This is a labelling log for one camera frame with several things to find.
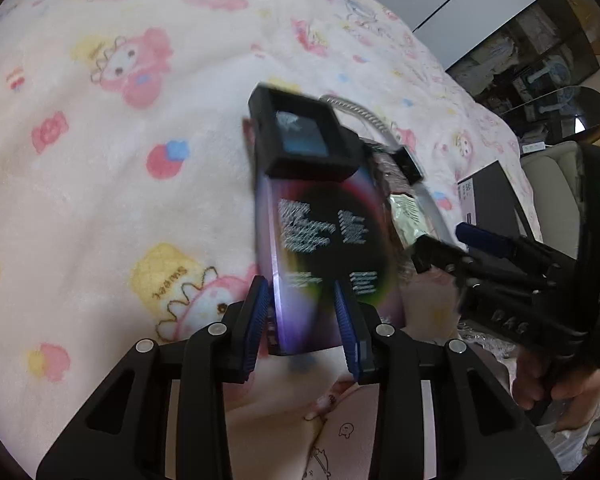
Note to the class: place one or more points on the dark glass table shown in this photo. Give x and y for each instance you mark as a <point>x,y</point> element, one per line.
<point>565,110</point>

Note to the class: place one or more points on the brown green snack packet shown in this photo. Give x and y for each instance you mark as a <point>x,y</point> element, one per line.
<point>405,207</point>

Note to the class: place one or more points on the white plastic bag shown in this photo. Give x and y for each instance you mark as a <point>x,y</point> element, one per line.
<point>567,442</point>

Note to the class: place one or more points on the white smart watch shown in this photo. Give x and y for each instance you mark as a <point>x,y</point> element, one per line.
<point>365,115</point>

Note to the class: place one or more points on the pink cartoon printed blanket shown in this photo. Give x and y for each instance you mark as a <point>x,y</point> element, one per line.
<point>130,185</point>

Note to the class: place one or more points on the person's right hand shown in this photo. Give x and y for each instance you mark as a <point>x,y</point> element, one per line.
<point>527,380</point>

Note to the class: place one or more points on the black cardboard box container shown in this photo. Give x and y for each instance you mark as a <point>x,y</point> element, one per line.
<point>495,200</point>

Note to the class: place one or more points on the grey leather chair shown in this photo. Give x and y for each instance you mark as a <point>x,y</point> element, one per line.
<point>550,185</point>

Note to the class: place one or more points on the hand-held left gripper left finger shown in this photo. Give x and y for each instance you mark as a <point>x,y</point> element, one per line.
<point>254,320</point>

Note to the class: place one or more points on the dark shelf cabinet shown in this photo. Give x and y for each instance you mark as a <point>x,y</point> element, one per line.
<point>530,50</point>

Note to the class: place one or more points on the white printed pyjama garment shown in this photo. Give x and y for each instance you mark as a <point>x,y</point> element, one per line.
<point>300,440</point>

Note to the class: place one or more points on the black purple phone case box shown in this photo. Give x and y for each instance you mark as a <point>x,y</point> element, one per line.
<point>320,240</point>

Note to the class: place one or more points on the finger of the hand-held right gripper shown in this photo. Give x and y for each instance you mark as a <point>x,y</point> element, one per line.
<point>485,241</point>
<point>435,256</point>

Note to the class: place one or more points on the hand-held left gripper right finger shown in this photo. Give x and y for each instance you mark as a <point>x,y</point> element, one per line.
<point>351,340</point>

